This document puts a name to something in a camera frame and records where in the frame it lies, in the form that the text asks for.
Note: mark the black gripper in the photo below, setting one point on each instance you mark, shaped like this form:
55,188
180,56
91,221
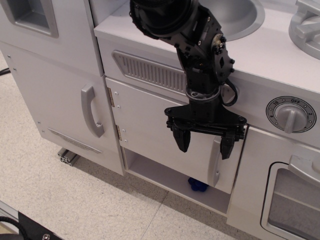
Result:
205,114

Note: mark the silver cabinet door handle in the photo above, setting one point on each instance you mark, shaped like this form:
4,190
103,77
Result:
213,172

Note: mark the white cabinet door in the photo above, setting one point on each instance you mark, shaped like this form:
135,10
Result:
143,123

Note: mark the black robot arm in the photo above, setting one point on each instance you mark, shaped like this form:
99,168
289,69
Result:
201,48

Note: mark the blue toy grapes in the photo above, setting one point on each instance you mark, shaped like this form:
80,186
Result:
197,185

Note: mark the white toy kitchen unit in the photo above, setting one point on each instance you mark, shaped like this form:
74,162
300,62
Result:
267,65

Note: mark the lower brass door hinge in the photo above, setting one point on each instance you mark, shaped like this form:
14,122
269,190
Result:
119,132

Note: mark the brass door hinge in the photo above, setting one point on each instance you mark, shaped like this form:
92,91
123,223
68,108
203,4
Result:
119,132
111,97

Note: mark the grey timer knob dial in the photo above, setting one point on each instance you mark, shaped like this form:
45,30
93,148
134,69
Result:
291,114

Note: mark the white oven door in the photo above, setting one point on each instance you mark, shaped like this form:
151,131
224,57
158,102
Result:
268,200

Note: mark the silver vent grille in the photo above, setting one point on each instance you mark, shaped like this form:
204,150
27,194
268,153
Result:
151,72

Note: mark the upper brass door hinge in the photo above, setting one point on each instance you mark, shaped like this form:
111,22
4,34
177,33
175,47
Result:
111,97

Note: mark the silver toy sink bowl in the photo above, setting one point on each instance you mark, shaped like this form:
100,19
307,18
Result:
244,18

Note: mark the aluminium extrusion bar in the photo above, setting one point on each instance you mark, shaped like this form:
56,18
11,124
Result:
68,157

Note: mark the silver fridge nameplate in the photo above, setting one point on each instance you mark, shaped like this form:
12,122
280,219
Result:
75,142

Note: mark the silver stove burner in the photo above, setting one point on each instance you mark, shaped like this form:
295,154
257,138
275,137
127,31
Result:
304,27

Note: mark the white toy fridge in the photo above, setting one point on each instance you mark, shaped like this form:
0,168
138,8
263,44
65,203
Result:
52,52

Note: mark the silver oven door handle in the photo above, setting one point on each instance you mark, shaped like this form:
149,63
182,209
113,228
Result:
305,168

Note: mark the silver fridge door handle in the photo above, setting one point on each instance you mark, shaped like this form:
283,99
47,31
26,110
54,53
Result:
87,95

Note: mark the black mount plate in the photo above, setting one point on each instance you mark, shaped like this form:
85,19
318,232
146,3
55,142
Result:
34,230

